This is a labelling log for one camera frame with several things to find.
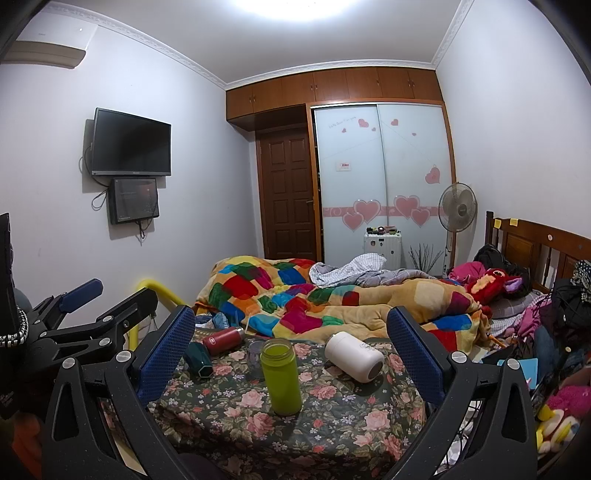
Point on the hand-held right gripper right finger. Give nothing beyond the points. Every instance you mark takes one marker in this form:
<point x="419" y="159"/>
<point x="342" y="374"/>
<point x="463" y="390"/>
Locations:
<point x="414" y="360"/>

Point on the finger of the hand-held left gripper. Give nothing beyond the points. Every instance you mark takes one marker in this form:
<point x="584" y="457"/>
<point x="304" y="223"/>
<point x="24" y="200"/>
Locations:
<point x="83" y="293"/>
<point x="131" y="310"/>

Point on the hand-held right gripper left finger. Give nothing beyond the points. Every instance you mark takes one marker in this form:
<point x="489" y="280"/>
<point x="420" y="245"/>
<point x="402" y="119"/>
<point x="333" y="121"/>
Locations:
<point x="168" y="350"/>

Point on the white cylindrical bottle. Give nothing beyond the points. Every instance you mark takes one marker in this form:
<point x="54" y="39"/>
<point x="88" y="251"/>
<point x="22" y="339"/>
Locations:
<point x="353" y="355"/>

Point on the clear glass cup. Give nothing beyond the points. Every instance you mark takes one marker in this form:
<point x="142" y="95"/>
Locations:
<point x="255" y="360"/>

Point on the green cup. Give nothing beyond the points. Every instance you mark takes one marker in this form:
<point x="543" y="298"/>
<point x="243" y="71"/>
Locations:
<point x="279" y="381"/>

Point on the dark green hexagonal bottle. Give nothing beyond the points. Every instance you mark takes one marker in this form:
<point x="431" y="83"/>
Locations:
<point x="198" y="365"/>

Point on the red bottle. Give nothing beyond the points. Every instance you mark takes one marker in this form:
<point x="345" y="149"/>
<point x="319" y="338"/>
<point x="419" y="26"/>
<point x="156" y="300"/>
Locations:
<point x="224" y="340"/>

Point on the orange cloth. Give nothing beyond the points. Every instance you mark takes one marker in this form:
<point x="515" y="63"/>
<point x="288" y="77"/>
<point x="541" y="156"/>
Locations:
<point x="27" y="441"/>

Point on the dried twig bundle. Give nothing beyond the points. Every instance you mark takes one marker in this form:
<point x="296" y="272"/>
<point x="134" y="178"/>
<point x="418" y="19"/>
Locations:
<point x="425" y="261"/>

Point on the pink cloth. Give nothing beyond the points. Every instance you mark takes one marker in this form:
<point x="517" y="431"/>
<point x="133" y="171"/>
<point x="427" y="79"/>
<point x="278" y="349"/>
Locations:
<point x="464" y="271"/>

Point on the grey checked sheet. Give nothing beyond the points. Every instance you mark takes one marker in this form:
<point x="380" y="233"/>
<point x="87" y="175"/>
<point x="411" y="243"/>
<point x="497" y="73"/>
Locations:
<point x="355" y="270"/>

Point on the red plush toy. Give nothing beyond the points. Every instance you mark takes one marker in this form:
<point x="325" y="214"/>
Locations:
<point x="494" y="281"/>

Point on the light blue box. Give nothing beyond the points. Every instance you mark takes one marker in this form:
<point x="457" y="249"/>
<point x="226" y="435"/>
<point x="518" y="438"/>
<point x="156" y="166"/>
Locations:
<point x="530" y="369"/>

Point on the small white cabinet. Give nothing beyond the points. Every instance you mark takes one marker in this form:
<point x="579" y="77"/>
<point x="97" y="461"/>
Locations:
<point x="382" y="247"/>

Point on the black bag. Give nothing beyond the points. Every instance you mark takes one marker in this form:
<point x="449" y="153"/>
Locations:
<point x="491" y="256"/>

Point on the colourful patchwork quilt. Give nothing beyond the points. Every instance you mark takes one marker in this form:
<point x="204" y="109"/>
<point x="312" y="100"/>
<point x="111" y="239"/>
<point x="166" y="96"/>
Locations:
<point x="295" y="304"/>

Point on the floral tablecloth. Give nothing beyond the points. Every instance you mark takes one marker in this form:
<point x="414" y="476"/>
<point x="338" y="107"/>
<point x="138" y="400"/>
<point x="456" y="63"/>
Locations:
<point x="286" y="438"/>

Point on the yellow and pink plush toy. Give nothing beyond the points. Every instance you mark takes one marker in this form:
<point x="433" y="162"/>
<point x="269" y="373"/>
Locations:
<point x="561" y="417"/>

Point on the standing fan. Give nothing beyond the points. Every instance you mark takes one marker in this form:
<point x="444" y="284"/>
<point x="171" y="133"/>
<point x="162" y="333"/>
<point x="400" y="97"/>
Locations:
<point x="458" y="205"/>

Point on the wooden bed headboard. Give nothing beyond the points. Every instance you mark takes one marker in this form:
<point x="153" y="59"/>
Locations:
<point x="531" y="244"/>

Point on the black clothing pile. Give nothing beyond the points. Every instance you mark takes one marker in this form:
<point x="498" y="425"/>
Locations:
<point x="570" y="300"/>

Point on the wardrobe with heart stickers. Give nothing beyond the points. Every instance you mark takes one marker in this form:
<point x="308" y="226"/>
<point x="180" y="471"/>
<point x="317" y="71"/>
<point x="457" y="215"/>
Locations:
<point x="383" y="184"/>

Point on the brown wooden door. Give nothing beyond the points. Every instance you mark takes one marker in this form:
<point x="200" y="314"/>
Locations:
<point x="288" y="198"/>

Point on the white air conditioner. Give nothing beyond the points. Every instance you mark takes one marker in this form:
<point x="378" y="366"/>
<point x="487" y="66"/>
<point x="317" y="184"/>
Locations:
<point x="51" y="46"/>

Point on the wooden overhead cabinets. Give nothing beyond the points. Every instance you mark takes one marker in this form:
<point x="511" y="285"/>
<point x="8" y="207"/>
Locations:
<point x="323" y="87"/>

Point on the yellow rail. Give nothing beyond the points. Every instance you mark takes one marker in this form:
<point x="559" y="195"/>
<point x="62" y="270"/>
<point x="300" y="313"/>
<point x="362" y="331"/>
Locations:
<point x="154" y="288"/>

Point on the small black wall monitor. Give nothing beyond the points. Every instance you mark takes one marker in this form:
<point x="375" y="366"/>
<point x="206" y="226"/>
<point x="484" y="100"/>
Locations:
<point x="134" y="201"/>

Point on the black wall television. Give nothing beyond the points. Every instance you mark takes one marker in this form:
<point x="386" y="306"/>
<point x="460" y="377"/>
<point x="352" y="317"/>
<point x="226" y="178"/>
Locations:
<point x="131" y="142"/>

